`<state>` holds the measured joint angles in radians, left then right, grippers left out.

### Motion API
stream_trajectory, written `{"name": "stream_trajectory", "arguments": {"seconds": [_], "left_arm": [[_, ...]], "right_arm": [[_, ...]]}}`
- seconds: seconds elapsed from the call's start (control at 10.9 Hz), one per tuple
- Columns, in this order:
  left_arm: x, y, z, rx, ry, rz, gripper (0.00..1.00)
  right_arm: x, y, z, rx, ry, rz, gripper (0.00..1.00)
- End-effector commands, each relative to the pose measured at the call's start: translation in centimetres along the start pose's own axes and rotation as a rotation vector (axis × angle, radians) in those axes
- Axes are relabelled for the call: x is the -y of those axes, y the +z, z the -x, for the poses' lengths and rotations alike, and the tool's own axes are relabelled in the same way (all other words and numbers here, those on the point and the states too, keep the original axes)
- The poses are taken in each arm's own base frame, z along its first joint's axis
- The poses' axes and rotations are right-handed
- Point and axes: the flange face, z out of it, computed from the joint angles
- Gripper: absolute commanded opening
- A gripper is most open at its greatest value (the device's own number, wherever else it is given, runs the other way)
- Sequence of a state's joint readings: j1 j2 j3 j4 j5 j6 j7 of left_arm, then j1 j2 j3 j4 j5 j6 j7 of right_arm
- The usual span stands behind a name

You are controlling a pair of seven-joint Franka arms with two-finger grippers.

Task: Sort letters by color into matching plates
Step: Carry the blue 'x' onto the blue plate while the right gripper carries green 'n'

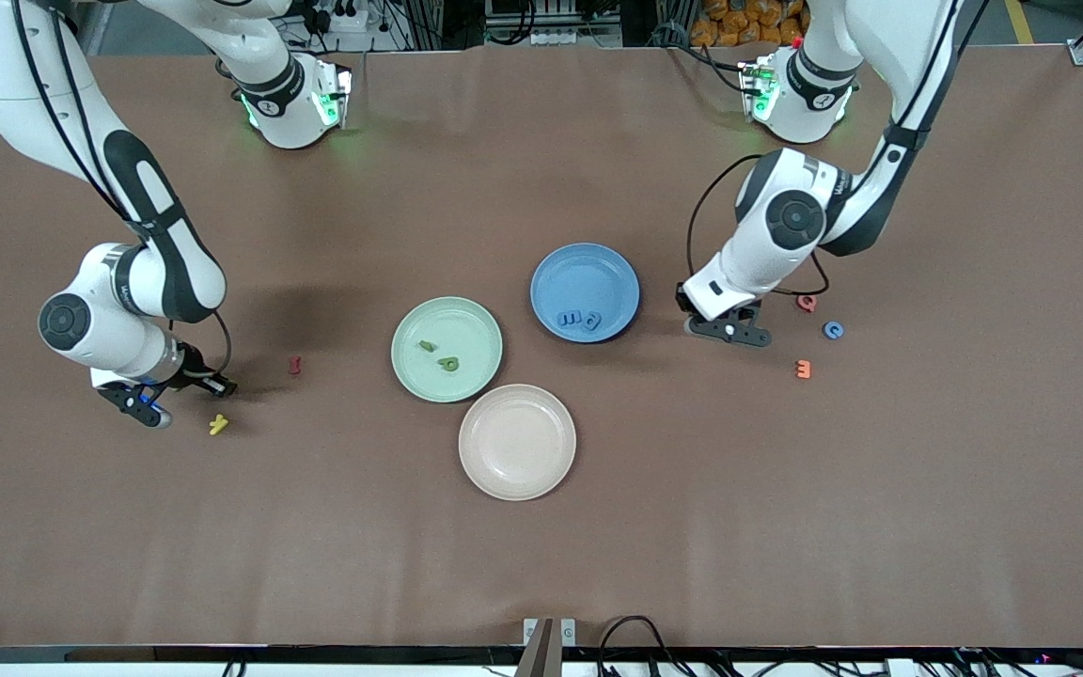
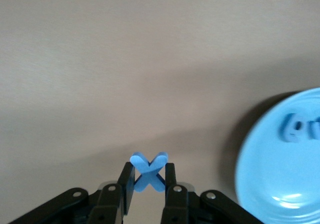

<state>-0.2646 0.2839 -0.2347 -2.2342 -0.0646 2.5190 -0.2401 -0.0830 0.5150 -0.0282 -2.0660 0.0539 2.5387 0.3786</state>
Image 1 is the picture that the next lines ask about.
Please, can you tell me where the blue plate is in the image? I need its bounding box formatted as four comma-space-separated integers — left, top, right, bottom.
529, 243, 641, 344

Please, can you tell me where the green plate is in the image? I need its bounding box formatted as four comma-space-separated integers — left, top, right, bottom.
390, 296, 504, 404

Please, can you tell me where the pink plate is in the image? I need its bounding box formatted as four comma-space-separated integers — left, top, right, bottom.
458, 384, 577, 502

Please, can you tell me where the pile of orange balls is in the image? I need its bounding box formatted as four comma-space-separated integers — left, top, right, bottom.
692, 0, 810, 46

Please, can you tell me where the brown table cover mat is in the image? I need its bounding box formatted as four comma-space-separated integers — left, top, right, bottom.
0, 45, 1083, 650

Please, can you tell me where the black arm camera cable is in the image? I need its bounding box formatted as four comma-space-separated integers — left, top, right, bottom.
686, 0, 989, 298
10, 0, 232, 415

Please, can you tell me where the black looped cable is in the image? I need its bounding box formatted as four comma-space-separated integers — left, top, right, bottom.
596, 615, 693, 677

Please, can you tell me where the grey metal bracket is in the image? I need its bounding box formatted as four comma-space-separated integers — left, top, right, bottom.
523, 618, 577, 648

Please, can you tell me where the brown mount pole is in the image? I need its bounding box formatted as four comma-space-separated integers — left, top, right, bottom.
515, 618, 557, 677

